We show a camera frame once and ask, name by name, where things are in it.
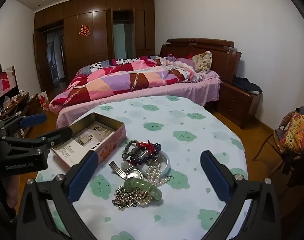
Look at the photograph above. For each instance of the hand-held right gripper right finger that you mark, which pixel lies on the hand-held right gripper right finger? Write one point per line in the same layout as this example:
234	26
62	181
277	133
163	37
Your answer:
214	176

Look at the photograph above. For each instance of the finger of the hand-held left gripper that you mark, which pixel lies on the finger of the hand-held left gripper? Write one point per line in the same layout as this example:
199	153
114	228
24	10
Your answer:
33	120
59	135

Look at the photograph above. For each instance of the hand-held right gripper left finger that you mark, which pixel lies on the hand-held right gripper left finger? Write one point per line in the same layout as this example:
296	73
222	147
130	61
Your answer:
83	177

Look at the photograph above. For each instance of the pink tin box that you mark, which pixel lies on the pink tin box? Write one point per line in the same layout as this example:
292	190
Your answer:
111	145

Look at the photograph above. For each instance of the white jade bangle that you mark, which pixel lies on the white jade bangle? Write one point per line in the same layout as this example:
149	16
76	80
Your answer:
167	166

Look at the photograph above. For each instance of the green jade bangle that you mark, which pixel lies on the green jade bangle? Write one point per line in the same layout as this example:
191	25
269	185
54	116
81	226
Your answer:
155	192

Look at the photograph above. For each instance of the person's left hand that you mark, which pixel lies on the person's left hand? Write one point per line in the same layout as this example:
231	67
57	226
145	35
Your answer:
13	190

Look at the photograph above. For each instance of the wooden low cabinet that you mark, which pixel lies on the wooden low cabinet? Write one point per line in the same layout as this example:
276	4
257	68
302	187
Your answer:
29	107

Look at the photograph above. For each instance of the red and white bag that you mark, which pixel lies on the red and white bag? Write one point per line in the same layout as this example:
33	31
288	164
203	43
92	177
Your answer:
43	101

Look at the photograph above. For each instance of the white cup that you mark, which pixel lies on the white cup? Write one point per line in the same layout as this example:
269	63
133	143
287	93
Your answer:
22	93

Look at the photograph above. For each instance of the white cloud-print tablecloth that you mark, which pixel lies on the white cloud-print tablecloth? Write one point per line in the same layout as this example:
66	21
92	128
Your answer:
192	142

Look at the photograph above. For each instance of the red and white board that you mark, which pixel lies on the red and white board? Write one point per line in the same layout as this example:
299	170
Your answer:
7	81

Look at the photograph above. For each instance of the silver wristwatch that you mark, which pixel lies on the silver wristwatch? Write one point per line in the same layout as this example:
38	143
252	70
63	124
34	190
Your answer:
135	173

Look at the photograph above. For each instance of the patchwork quilt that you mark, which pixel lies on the patchwork quilt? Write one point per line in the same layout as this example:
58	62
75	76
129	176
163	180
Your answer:
111	85

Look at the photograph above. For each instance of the wooden nightstand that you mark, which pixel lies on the wooden nightstand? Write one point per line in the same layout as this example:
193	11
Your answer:
239	105

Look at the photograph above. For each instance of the dark garment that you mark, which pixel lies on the dark garment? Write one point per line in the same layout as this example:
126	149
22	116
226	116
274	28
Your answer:
299	170

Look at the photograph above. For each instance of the colourful patterned cushion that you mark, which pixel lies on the colourful patterned cushion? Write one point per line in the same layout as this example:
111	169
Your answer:
298	132

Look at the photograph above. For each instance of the dark clothes pile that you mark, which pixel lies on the dark clothes pile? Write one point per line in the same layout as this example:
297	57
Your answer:
247	85

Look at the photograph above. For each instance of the bed with pink sheet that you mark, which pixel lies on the bed with pink sheet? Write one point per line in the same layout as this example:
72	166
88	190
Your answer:
167	90

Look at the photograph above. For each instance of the wooden wardrobe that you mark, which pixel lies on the wooden wardrobe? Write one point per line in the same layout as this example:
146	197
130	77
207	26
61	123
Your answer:
96	42

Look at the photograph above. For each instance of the red paper decoration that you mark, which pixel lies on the red paper decoration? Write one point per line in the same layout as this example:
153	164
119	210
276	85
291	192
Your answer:
83	30

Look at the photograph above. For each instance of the floral pillow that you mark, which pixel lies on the floral pillow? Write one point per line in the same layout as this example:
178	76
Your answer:
203	61

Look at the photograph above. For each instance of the wooden bed frame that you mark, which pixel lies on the wooden bed frame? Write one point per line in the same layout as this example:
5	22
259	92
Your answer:
224	60

